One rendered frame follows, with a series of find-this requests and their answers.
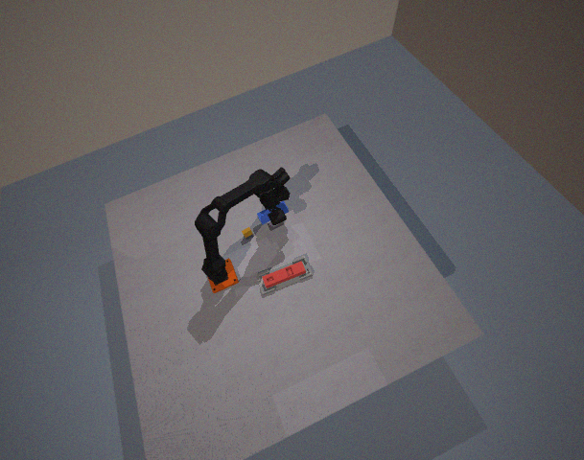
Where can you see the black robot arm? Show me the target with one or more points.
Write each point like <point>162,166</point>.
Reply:
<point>260,183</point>

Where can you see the blue plate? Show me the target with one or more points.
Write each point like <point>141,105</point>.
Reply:
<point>263,215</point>

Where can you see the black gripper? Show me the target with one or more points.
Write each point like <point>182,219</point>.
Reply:
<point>277,215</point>

